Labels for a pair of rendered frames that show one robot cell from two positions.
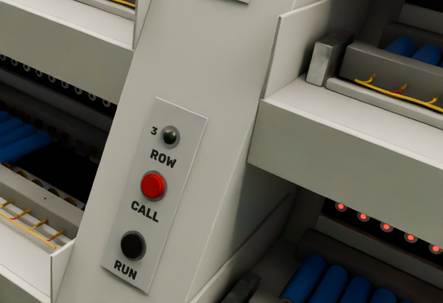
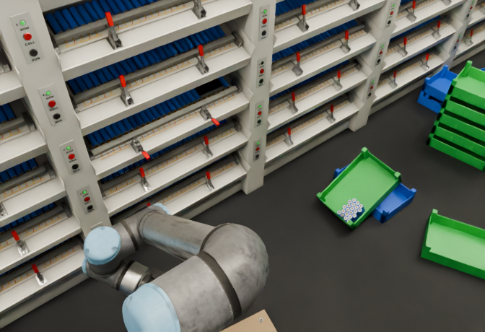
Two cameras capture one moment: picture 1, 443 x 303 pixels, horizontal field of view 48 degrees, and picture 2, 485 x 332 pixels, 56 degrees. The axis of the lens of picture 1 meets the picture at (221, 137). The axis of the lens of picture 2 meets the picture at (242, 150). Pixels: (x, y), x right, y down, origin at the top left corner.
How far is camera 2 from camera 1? 1.51 m
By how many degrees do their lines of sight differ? 63
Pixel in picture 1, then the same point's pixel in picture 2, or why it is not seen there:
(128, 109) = (253, 65)
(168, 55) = (257, 53)
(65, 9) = (226, 60)
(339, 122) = (281, 41)
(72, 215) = (232, 89)
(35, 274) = (239, 102)
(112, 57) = (246, 60)
